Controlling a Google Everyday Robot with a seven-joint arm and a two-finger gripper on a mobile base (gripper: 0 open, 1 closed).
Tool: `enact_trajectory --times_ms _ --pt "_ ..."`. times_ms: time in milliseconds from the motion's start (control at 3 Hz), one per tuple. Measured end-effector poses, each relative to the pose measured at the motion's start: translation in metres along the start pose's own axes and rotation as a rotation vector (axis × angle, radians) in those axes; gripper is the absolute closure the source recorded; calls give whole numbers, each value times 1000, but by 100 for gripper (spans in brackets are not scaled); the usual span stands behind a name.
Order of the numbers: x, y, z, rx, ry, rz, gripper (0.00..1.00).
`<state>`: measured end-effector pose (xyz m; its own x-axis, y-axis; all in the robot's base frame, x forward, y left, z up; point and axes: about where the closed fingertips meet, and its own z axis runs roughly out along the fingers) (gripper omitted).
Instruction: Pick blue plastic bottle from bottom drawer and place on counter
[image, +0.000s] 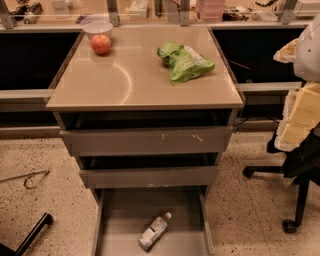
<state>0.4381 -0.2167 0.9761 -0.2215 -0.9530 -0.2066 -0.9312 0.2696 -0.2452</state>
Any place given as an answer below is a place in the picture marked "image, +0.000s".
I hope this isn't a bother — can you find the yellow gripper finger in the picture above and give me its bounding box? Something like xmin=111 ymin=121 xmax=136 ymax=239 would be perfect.
xmin=274 ymin=82 xmax=320 ymax=152
xmin=273 ymin=39 xmax=298 ymax=64

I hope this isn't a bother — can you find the white bowl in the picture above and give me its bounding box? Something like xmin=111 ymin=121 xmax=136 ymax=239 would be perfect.
xmin=83 ymin=21 xmax=113 ymax=39

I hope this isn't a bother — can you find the clear blue plastic bottle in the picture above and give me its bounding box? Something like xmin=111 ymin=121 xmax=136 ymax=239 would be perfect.
xmin=138 ymin=212 xmax=172 ymax=251

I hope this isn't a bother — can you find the metal wire on floor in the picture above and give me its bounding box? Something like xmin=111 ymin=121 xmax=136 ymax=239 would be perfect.
xmin=0 ymin=169 xmax=51 ymax=190

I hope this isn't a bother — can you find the grey drawer cabinet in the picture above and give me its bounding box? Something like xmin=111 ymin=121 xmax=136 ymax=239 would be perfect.
xmin=45 ymin=25 xmax=244 ymax=256

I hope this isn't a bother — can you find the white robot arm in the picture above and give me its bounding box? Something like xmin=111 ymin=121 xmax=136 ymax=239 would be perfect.
xmin=273 ymin=14 xmax=320 ymax=152

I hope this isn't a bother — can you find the middle grey drawer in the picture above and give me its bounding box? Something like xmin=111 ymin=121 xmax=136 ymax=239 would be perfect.
xmin=79 ymin=166 xmax=218 ymax=189

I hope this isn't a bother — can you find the white box on shelf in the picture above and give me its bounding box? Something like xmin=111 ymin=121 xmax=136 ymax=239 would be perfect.
xmin=294 ymin=0 xmax=320 ymax=17

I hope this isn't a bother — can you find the red apple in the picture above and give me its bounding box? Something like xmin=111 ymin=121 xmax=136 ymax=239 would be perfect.
xmin=91 ymin=34 xmax=111 ymax=55

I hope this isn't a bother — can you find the black chair leg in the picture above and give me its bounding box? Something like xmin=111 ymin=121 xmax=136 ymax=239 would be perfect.
xmin=0 ymin=213 xmax=53 ymax=256

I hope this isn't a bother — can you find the top grey drawer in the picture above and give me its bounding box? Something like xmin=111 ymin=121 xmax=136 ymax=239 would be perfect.
xmin=60 ymin=126 xmax=233 ymax=157

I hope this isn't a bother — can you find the green chip bag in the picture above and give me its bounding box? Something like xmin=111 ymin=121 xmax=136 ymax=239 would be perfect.
xmin=157 ymin=41 xmax=215 ymax=86

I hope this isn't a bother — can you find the black office chair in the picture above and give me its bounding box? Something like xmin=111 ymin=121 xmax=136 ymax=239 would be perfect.
xmin=242 ymin=128 xmax=320 ymax=233

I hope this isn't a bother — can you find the open bottom grey drawer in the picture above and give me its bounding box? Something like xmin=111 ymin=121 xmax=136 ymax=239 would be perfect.
xmin=91 ymin=187 xmax=213 ymax=256

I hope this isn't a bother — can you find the pink plastic container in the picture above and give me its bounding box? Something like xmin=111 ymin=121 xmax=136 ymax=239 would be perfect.
xmin=196 ymin=0 xmax=225 ymax=23

